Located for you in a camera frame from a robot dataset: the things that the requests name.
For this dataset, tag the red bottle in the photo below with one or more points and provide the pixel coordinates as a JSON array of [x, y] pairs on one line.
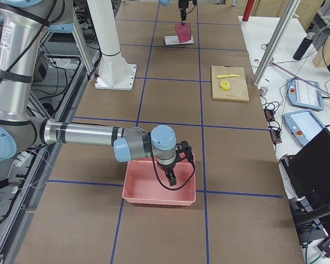
[[248, 9]]

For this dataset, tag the pink cleaning cloth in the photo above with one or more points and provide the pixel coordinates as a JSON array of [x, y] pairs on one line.
[[183, 32]]

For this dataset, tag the near teach pendant tablet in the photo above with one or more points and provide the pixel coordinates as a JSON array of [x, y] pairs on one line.
[[304, 125]]

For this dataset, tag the black monitor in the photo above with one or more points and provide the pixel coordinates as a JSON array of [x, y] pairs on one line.
[[309, 170]]

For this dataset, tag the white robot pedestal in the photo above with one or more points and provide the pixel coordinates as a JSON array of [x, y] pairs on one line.
[[114, 72]]

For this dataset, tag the teach pendant tablet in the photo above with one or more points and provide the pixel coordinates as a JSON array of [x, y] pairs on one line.
[[304, 125], [303, 95]]

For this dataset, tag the wooden cutting board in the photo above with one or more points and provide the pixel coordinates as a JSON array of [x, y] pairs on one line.
[[238, 86]]

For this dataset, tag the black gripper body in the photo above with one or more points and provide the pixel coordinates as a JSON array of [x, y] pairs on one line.
[[183, 6], [166, 167]]

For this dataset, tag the yellow plastic knife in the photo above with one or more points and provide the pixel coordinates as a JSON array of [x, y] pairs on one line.
[[228, 76]]

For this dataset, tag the aluminium frame post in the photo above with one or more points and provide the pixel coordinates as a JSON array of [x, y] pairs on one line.
[[275, 40]]

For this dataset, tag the white rectangular tray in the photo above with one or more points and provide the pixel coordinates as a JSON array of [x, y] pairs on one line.
[[173, 40]]

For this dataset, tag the pink plastic bin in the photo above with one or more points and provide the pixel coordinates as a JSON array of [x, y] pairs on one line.
[[143, 185]]

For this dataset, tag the far teach pendant tablet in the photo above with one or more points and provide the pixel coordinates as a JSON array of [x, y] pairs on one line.
[[303, 95]]

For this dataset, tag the reacher grabber stick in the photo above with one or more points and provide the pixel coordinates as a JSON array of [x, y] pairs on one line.
[[301, 79]]

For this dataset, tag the lemon slice toy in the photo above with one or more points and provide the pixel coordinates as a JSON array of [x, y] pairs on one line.
[[225, 85]]

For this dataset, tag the black water bottle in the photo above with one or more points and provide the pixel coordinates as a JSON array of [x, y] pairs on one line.
[[305, 44]]

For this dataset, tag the small metal cylinder weight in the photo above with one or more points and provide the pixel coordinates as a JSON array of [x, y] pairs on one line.
[[263, 91]]

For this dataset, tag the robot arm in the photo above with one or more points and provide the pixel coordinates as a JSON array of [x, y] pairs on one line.
[[166, 2], [24, 22]]

